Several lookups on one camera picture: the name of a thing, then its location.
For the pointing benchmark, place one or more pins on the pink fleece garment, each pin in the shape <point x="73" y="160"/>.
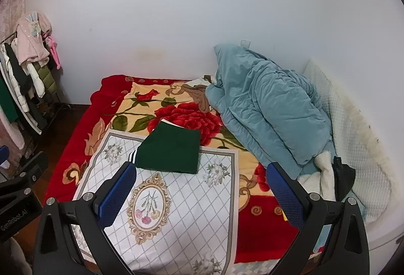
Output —
<point x="31" y="41"/>

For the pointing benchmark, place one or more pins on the white fleece cloth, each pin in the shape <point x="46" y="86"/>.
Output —
<point x="325" y="167"/>

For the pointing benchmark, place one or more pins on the pink clothes hanger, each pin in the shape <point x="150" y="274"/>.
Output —
<point x="54" y="52"/>

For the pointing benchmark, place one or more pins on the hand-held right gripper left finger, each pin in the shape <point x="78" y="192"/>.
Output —
<point x="118" y="196"/>

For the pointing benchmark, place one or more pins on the white hanging jacket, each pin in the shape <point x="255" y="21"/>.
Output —
<point x="14" y="85"/>

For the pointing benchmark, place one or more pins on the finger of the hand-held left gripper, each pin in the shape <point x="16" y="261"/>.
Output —
<point x="33" y="167"/>
<point x="3" y="155"/>

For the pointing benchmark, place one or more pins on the pink floral curtain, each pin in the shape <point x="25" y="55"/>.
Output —
<point x="14" y="0"/>

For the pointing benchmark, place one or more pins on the black metal clothes rack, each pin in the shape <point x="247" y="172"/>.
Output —
<point x="52" y="104"/>

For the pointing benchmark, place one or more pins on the green jacket with white sleeves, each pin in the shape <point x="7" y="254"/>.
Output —
<point x="170" y="148"/>

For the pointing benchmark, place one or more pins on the red floral blanket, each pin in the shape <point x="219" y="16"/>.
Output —
<point x="189" y="114"/>

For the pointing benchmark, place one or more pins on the blue quilt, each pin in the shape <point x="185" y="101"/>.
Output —
<point x="268" y="104"/>

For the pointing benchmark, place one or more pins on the white textured blanket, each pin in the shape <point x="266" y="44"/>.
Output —
<point x="356" y="142"/>

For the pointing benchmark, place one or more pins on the green hanging garment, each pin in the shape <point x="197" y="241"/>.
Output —
<point x="8" y="101"/>

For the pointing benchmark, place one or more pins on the white lattice floral sheet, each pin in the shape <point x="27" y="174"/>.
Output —
<point x="189" y="199"/>

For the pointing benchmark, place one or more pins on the olive puffer vest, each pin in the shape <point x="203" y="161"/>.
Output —
<point x="45" y="77"/>

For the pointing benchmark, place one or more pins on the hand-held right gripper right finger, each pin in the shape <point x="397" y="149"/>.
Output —
<point x="285" y="196"/>

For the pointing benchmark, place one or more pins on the brown cloth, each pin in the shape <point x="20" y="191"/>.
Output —
<point x="198" y="95"/>

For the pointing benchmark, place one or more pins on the black cloth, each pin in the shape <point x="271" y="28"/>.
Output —
<point x="344" y="177"/>

